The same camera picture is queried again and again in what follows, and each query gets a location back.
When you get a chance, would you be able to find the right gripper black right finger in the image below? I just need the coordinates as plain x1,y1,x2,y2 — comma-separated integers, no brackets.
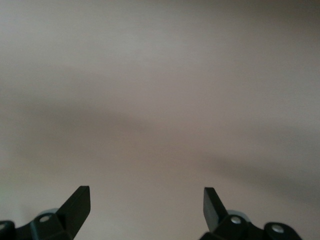
201,187,303,240

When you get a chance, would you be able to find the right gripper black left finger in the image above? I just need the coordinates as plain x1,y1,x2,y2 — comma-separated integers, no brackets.
0,185,91,240

